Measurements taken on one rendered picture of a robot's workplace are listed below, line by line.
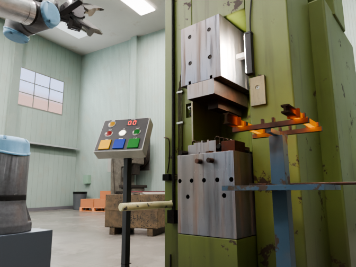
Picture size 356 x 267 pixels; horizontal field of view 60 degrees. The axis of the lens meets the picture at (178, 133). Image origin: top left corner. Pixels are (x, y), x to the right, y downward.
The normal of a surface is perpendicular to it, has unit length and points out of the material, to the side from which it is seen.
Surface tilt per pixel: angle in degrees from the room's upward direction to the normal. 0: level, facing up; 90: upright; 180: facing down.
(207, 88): 90
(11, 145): 85
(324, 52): 90
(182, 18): 90
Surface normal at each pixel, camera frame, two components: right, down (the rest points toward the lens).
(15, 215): 0.82, -0.43
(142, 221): -0.31, -0.17
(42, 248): 0.85, -0.10
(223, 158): -0.64, -0.14
